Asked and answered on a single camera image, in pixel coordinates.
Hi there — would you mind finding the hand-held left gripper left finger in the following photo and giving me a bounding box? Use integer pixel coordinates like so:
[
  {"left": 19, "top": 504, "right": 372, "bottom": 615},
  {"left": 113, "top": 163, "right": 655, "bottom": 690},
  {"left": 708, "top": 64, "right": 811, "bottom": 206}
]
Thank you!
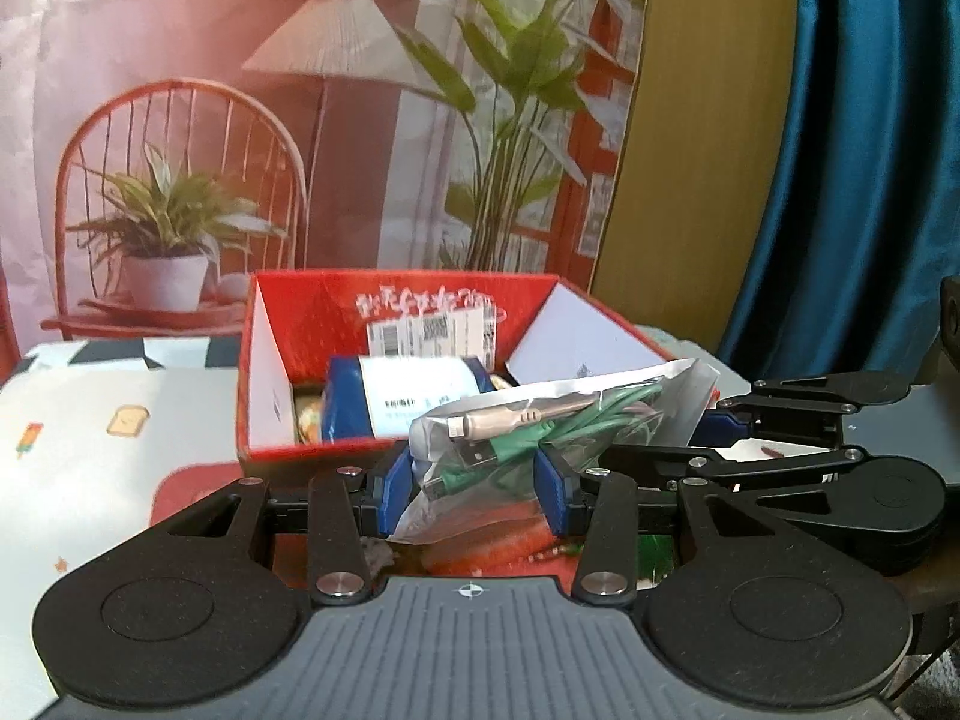
[{"left": 111, "top": 450, "right": 417, "bottom": 608}]

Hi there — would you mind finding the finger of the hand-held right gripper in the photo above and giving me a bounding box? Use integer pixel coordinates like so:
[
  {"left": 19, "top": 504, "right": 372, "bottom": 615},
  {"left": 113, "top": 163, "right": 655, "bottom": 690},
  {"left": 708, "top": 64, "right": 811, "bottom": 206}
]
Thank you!
[
  {"left": 604, "top": 442, "right": 875, "bottom": 515},
  {"left": 694, "top": 371, "right": 913, "bottom": 455}
]

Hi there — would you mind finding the teal curtain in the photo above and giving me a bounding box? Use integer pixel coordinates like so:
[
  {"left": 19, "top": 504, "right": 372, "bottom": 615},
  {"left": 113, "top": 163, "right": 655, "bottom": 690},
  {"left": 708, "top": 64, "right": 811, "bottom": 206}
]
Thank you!
[{"left": 712, "top": 0, "right": 960, "bottom": 391}]

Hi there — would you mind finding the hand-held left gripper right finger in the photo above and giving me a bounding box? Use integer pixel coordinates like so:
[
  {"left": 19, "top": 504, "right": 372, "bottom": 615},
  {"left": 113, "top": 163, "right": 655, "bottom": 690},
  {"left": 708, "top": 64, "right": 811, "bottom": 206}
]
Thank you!
[{"left": 534, "top": 450, "right": 850, "bottom": 608}]

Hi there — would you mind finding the blue and white soft pack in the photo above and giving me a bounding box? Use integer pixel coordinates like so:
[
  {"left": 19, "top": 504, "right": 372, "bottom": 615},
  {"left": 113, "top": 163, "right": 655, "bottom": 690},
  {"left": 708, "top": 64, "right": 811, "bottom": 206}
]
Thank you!
[{"left": 321, "top": 355, "right": 496, "bottom": 443}]

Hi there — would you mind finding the printed white tablecloth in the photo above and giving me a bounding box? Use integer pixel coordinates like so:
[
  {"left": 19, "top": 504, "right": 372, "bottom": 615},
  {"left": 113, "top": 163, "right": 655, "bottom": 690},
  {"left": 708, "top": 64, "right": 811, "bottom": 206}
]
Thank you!
[{"left": 0, "top": 326, "right": 755, "bottom": 698}]

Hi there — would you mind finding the red strawberry cardboard box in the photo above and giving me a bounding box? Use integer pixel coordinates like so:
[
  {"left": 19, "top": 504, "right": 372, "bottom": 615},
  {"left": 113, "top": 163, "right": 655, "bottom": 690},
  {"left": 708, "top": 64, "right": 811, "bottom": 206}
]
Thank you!
[{"left": 235, "top": 268, "right": 725, "bottom": 472}]

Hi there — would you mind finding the yellow snack packet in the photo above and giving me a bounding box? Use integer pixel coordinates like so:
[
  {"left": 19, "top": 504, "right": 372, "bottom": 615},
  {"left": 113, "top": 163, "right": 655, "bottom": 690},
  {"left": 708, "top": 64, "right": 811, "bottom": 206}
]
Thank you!
[{"left": 292, "top": 382, "right": 328, "bottom": 448}]

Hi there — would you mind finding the clear bag of green cables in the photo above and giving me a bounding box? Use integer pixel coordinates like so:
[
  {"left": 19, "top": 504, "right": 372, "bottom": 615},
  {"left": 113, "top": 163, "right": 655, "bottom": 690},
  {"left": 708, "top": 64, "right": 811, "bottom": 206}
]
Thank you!
[{"left": 390, "top": 358, "right": 721, "bottom": 545}]

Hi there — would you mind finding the printed wall tapestry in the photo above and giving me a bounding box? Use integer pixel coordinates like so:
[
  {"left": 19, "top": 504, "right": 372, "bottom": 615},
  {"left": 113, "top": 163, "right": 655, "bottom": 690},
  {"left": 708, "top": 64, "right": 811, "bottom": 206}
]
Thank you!
[{"left": 0, "top": 0, "right": 655, "bottom": 361}]

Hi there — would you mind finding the yellow wooden panel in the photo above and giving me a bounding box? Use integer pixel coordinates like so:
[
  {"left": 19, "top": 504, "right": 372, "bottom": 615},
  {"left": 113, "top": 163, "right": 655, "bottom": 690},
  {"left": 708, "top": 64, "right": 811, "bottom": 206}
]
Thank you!
[{"left": 589, "top": 0, "right": 803, "bottom": 361}]

